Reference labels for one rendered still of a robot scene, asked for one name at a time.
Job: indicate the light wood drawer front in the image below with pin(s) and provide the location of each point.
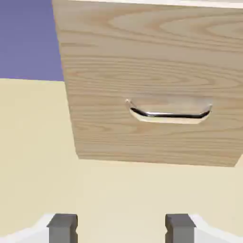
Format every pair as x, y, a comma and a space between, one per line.
151, 66

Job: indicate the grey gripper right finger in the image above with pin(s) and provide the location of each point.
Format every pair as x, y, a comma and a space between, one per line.
180, 229

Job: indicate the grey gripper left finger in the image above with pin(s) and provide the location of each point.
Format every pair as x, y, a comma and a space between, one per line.
60, 229

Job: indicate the light wood cabinet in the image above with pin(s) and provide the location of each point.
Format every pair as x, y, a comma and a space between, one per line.
132, 148

